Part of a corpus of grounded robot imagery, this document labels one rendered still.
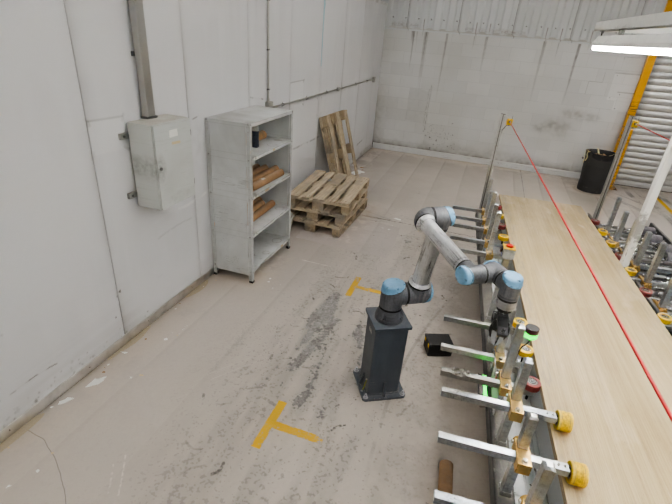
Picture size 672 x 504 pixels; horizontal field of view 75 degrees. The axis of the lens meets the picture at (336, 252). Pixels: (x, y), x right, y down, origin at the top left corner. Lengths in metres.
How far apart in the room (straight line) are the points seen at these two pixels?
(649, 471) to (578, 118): 8.26
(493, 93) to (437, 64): 1.26
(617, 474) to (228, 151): 3.41
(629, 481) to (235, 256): 3.46
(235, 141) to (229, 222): 0.78
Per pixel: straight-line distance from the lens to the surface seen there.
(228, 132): 3.97
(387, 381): 3.21
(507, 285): 2.08
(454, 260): 2.17
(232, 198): 4.13
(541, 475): 1.61
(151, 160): 3.31
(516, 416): 2.03
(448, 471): 2.89
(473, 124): 9.79
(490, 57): 9.67
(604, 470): 2.09
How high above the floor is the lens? 2.30
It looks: 27 degrees down
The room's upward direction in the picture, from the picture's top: 5 degrees clockwise
